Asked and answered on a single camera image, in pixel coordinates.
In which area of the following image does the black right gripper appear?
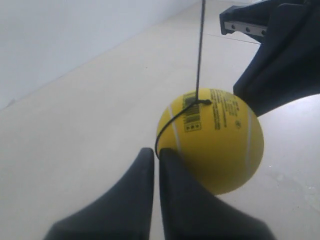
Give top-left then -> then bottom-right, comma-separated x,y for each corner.
219,0 -> 320,117

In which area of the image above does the yellow tennis ball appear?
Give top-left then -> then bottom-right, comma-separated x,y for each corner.
156,88 -> 264,195

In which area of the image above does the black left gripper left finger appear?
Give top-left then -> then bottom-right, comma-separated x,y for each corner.
44,147 -> 155,240

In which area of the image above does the thin black string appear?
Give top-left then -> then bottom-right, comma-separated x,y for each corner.
153,0 -> 212,160

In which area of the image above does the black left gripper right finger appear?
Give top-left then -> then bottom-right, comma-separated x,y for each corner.
159,148 -> 275,240

